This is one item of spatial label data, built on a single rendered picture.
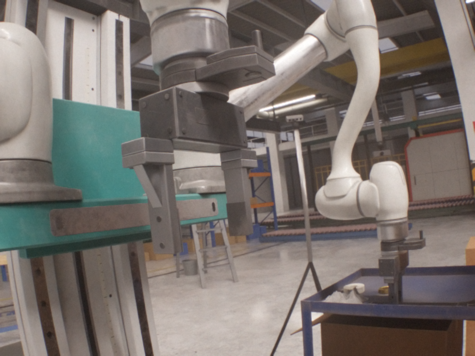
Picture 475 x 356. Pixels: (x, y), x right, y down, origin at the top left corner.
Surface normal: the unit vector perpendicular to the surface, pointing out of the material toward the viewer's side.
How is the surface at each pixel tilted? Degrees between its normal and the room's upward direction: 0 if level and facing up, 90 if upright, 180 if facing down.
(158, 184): 90
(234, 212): 90
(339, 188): 82
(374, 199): 91
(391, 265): 90
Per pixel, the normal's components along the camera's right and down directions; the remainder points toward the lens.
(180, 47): -0.18, -0.04
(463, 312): -0.70, 0.04
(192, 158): 0.13, 0.04
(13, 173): 0.65, -0.22
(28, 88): 0.98, -0.12
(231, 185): -0.53, 0.01
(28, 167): 0.84, -0.21
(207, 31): 0.45, -0.10
